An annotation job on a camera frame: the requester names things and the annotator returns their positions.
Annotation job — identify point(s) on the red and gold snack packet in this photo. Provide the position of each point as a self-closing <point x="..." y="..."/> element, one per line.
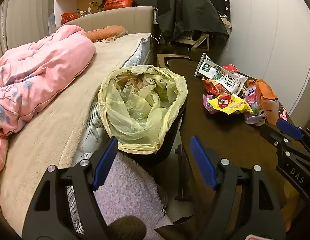
<point x="212" y="87"/>

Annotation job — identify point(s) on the beige dotted paper wrapper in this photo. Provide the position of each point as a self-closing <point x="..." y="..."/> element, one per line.
<point x="146" y="79"/>

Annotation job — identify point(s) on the black folding table leg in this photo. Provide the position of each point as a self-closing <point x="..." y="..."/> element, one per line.
<point x="182" y="175"/>

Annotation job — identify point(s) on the white rabbit toy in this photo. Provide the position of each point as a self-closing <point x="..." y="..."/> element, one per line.
<point x="82" y="12"/>

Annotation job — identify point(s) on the purple snack packet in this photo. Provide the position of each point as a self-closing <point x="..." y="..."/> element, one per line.
<point x="207" y="105"/>

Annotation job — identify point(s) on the orange snack packet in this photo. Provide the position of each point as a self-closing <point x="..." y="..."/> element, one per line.
<point x="267" y="97"/>

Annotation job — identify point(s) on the grey vertical curtain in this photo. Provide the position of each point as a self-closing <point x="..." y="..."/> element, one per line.
<point x="24" y="10"/>

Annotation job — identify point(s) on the yellow wafer packet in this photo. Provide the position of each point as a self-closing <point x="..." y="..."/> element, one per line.
<point x="227" y="103"/>

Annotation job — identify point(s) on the small orange plastic bag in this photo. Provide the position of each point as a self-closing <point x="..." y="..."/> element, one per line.
<point x="69" y="17"/>

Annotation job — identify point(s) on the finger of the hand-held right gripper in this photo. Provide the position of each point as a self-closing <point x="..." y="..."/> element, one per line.
<point x="288" y="128"/>
<point x="271" y="136"/>

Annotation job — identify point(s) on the orange frilled pillow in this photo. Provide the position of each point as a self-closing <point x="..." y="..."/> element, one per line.
<point x="107" y="31"/>

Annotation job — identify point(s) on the cardboard box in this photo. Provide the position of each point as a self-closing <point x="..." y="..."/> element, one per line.
<point x="160" y="60"/>

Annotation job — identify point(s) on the beige chair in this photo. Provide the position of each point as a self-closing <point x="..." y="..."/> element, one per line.
<point x="200" y="41"/>

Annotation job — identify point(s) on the black jacket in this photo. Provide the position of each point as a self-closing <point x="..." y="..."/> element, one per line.
<point x="187" y="10"/>

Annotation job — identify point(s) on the black bin with yellow bag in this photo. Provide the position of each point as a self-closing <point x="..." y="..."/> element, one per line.
<point x="135" y="120"/>

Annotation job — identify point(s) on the beige fleece bed blanket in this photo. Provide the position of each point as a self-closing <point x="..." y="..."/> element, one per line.
<point x="57" y="130"/>

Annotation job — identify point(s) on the dried flower bunch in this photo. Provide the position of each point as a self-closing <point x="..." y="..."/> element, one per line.
<point x="96" y="5"/>

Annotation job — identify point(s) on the beige garment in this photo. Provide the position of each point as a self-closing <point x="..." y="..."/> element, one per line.
<point x="226" y="21"/>

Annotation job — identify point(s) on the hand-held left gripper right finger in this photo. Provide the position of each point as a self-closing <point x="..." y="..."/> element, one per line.
<point x="202" y="162"/>

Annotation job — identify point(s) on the pink floral quilt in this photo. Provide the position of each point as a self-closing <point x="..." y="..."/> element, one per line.
<point x="44" y="62"/>

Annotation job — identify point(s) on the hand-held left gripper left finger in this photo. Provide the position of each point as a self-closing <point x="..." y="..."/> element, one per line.
<point x="106" y="162"/>

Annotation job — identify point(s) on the green white snack packet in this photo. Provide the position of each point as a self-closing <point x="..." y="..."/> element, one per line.
<point x="220" y="72"/>

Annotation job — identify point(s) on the red paper cup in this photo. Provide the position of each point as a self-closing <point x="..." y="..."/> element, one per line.
<point x="230" y="68"/>

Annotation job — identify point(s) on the black round lid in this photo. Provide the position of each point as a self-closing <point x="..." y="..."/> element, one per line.
<point x="177" y="58"/>

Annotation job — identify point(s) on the large orange plastic bag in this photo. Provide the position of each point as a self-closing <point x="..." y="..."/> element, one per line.
<point x="118" y="1"/>

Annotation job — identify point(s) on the beige upholstered bed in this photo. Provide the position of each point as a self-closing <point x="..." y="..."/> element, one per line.
<point x="114" y="17"/>

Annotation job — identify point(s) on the pink candy packet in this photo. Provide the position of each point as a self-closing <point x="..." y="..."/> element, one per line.
<point x="252" y="100"/>

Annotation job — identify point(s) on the person's bare leg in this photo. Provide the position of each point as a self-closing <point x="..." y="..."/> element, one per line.
<point x="291" y="205"/>

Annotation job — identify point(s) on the lavender fluffy cloth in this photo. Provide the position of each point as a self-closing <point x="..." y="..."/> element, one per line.
<point x="130" y="192"/>

